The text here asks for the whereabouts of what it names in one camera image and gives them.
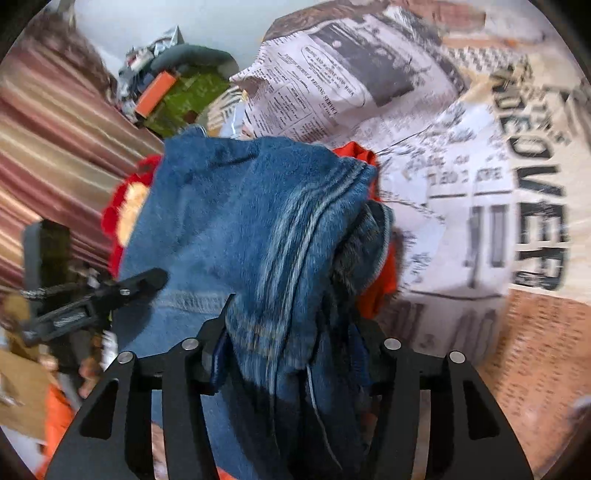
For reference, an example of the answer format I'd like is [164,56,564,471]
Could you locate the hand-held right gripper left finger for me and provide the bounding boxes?
[44,293,237,480]

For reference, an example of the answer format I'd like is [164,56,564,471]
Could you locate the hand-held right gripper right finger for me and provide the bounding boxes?
[351,322,536,480]

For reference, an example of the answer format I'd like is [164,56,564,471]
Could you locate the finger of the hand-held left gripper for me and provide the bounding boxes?
[108,268,169,302]

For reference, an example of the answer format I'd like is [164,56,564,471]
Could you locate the blue denim jeans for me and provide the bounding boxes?
[111,127,396,480]

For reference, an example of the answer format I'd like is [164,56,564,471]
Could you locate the person's left hand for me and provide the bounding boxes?
[78,354,110,398]

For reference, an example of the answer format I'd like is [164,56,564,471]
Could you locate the orange garment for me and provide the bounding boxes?
[331,141,399,320]

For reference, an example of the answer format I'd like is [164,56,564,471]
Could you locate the brown cardboard piece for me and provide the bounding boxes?
[0,348,55,440]

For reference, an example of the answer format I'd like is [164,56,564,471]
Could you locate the striped maroon cloth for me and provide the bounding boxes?
[0,28,168,297]

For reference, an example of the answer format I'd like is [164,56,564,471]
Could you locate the orange box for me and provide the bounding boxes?
[134,71,179,119]

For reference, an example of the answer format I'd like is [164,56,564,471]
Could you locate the green cloth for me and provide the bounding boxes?
[143,69,232,140]

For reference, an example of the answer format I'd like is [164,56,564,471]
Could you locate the printed blanket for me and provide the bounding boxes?
[203,0,591,464]

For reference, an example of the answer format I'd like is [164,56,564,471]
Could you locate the pile of silver packets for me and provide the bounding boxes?
[117,25,186,94]

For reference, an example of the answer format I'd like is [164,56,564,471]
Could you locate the grey pillow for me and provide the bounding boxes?
[150,44,239,75]

